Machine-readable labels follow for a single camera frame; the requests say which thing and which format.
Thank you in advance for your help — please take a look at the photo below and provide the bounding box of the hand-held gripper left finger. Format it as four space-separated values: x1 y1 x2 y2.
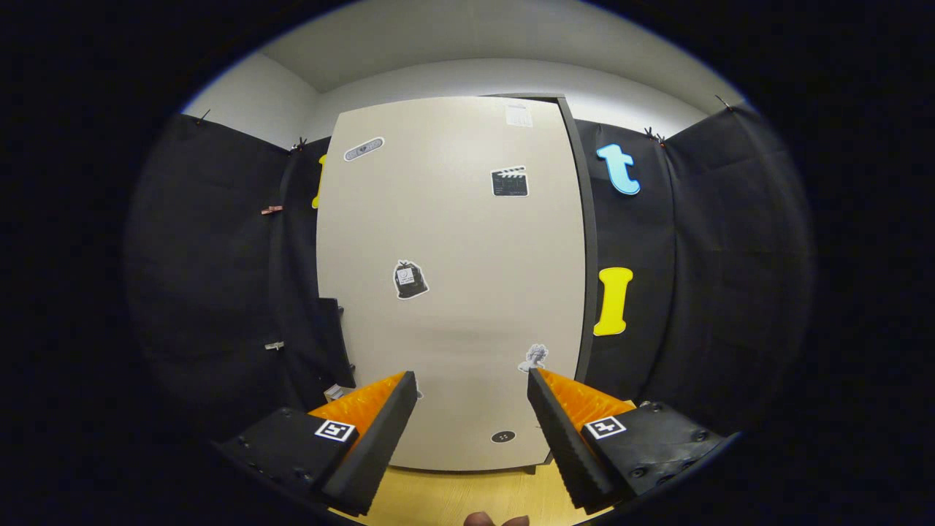
215 370 419 518

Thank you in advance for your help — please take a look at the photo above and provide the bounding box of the black backdrop cloth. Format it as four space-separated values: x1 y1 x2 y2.
124 97 816 448

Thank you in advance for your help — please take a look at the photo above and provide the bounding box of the gray shoe cabinet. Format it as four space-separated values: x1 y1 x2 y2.
511 93 601 475

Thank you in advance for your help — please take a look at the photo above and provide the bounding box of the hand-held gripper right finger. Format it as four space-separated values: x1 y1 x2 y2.
526 367 735 514

